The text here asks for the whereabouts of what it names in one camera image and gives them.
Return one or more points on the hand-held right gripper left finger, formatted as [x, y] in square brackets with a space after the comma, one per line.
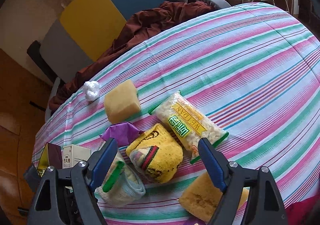
[102, 165]

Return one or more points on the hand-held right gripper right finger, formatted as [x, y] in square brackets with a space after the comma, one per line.
[212, 163]

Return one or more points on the white carton box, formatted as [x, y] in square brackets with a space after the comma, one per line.
[76, 153]

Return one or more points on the white blue sock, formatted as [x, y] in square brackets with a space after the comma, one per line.
[125, 195]

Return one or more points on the purple packet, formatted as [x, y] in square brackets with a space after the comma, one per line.
[191, 220]
[122, 132]

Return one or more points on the yellow sponge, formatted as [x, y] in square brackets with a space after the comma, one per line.
[197, 200]
[121, 103]

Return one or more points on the rice cracker snack packet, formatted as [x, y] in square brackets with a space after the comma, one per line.
[185, 120]

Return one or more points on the small plush toy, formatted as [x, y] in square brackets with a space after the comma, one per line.
[160, 152]

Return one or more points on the gold tin box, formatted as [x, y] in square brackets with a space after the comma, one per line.
[48, 157]

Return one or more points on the striped bed sheet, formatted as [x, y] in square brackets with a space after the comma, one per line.
[225, 65]

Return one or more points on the red cloth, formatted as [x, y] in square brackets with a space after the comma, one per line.
[302, 211]

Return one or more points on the grey yellow blue sofa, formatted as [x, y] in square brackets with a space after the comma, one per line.
[100, 15]

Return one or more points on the maroon blanket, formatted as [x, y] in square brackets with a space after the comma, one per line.
[155, 20]

